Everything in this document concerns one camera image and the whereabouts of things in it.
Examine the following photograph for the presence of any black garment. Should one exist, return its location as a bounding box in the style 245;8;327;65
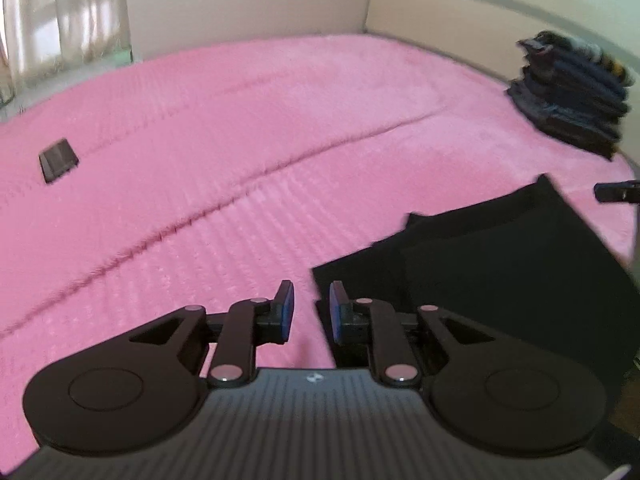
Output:
312;174;639;400

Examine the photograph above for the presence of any stack of folded clothes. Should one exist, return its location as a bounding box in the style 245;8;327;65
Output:
506;30;636;160

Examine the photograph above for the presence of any pink fleece bed blanket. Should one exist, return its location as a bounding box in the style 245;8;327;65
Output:
1;35;636;471

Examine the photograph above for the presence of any bed headboard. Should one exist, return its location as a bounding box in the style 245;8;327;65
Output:
366;0;639;78

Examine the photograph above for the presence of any small black phone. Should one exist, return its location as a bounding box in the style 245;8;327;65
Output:
38;139;79;184

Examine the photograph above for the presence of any beige curtain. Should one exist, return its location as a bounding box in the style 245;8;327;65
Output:
1;0;130;99

